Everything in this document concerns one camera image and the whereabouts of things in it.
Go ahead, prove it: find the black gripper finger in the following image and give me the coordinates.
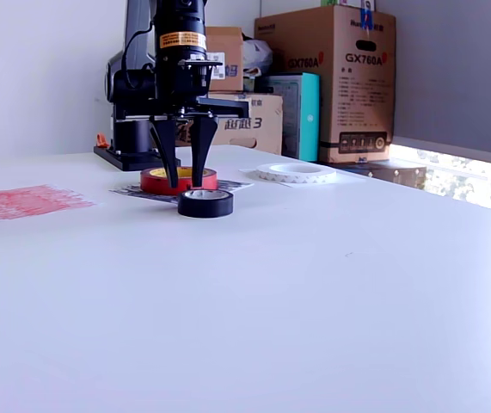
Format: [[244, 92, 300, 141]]
[[190, 115, 220, 189], [148, 118, 182, 189]]

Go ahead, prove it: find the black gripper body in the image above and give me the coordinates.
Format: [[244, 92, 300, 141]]
[[118, 59, 250, 126]]

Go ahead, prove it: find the red tape roll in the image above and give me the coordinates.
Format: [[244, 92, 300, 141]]
[[139, 166, 219, 198]]

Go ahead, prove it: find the black tape roll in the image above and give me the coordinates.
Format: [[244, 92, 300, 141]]
[[177, 188, 235, 219]]

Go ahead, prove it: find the white tape roll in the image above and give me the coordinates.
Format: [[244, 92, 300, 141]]
[[255, 162, 338, 185]]

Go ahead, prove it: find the black scribbled paper sheet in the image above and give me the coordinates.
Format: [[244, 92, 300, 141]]
[[107, 178, 255, 207]]

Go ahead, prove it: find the blank white paper sheet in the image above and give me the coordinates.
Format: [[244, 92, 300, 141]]
[[239, 167, 366, 189]]

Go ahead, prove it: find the cardboard box blue print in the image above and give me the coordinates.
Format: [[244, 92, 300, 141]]
[[171, 92, 285, 157]]

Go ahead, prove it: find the cardboard box shipping label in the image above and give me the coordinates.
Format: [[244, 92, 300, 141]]
[[206, 26, 246, 92]]

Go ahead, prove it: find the white plastic bag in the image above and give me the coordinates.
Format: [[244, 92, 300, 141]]
[[241, 37, 274, 79]]

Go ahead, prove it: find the teal product box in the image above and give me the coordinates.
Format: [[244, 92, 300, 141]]
[[266, 71, 322, 163]]

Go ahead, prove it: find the red scribbled paper sheet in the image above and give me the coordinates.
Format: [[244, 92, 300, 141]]
[[0, 184, 100, 223]]

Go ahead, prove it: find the large brown cardboard box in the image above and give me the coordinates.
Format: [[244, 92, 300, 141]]
[[253, 3, 397, 164]]

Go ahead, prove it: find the green white packet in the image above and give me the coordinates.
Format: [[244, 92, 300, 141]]
[[320, 0, 379, 9]]

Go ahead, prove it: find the grey roller blind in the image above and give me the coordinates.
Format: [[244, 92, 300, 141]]
[[393, 0, 491, 167]]

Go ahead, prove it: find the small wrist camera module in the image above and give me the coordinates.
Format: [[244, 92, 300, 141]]
[[179, 59, 224, 91]]

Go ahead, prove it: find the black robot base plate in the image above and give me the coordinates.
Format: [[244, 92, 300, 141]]
[[93, 144, 181, 173]]

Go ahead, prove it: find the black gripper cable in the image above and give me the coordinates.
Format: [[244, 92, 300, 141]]
[[123, 26, 157, 85]]

